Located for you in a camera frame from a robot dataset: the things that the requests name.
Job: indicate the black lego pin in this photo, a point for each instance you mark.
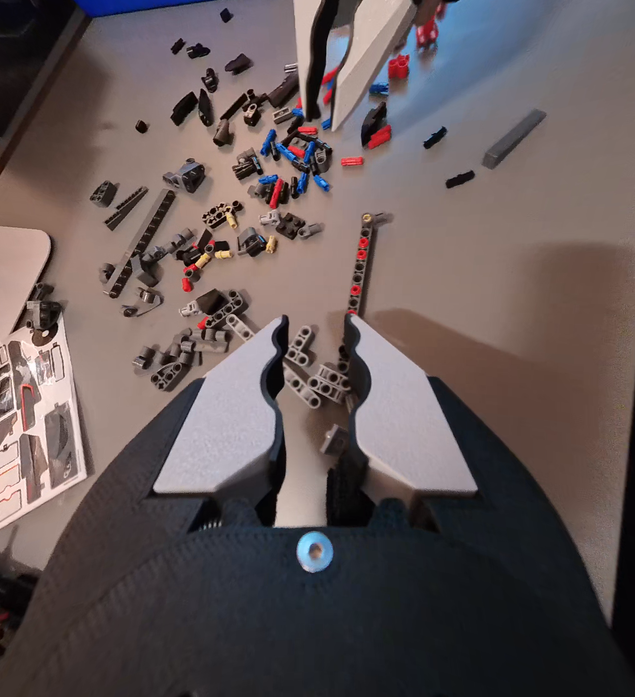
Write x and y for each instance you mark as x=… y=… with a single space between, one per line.
x=434 y=137
x=459 y=178

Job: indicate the dark bulky object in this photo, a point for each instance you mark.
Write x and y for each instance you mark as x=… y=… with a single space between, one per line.
x=12 y=65

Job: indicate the dark grey lego joint assembly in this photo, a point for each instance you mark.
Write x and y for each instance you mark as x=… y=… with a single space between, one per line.
x=44 y=314

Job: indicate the pile of lego pieces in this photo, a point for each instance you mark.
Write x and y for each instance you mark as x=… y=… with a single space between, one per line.
x=141 y=239

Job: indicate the white sticker sheet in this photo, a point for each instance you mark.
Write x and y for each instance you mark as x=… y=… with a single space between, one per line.
x=23 y=435

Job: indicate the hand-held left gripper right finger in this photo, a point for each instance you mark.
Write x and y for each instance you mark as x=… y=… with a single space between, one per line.
x=404 y=424

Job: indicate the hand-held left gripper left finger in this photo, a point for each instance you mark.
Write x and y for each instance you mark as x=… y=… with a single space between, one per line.
x=225 y=424

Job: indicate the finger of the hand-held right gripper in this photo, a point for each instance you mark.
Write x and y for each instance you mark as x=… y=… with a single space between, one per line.
x=377 y=54
x=305 y=54

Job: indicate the blue box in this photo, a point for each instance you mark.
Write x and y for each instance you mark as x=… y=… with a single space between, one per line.
x=186 y=4

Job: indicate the black lego beam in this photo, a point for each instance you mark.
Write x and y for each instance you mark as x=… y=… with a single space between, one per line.
x=361 y=261

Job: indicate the dark grey rectangular bar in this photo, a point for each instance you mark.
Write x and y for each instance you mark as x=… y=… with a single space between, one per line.
x=513 y=139

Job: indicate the white rounded base plate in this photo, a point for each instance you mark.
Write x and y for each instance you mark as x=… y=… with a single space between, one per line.
x=7 y=261

